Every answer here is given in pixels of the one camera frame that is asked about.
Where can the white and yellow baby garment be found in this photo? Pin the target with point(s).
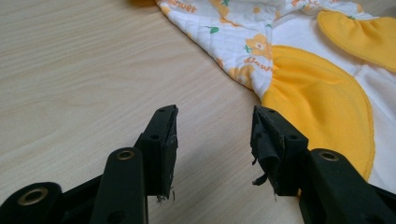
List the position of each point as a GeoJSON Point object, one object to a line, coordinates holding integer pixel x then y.
{"type": "Point", "coordinates": [311, 81]}

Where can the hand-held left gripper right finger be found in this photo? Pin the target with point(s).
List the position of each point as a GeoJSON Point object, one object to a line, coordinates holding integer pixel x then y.
{"type": "Point", "coordinates": [278, 155]}

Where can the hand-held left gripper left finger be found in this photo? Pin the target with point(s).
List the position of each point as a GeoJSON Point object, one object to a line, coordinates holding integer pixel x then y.
{"type": "Point", "coordinates": [162, 149]}

